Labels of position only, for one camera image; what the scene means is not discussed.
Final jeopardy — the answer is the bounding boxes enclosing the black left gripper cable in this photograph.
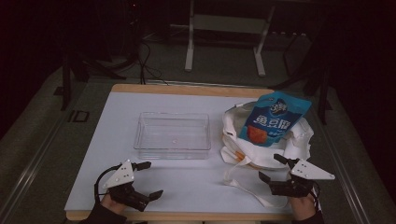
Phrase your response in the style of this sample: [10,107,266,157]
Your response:
[93,164,120,203]

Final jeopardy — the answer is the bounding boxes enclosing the black tripod stand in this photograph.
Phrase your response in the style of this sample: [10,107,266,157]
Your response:
[269,62,332,126]
[53,50,127,112]

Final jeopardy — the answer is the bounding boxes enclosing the blue snack packet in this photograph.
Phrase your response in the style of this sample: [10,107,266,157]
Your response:
[239,91,313,147]

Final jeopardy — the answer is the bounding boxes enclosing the black floor cables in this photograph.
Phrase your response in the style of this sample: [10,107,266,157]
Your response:
[135,40,170,86]

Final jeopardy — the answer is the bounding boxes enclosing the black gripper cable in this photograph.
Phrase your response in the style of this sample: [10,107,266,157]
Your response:
[310,181,322,203]
[93,164,120,203]

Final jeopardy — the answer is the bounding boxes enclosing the person's left hand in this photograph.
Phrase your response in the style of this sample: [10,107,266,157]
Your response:
[99,193,127,216]

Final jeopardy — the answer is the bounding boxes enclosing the person's right hand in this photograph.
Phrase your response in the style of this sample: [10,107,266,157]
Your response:
[289,193,318,222]

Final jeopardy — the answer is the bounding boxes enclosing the white metal stand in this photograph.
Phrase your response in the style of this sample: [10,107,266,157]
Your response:
[184,0,276,77]

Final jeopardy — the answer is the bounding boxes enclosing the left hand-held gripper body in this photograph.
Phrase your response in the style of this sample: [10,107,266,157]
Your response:
[103,160,150,213]

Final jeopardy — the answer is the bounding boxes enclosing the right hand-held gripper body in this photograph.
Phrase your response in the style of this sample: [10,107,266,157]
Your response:
[268,158,336,199]

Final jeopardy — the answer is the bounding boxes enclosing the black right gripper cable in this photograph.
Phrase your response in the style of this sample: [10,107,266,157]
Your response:
[310,181,322,203]

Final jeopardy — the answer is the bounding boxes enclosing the white cloth tote bag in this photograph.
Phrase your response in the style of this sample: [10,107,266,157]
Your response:
[219,101,315,209]

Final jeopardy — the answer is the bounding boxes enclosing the clear plastic container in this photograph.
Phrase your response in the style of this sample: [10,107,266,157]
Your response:
[133,111,212,161]

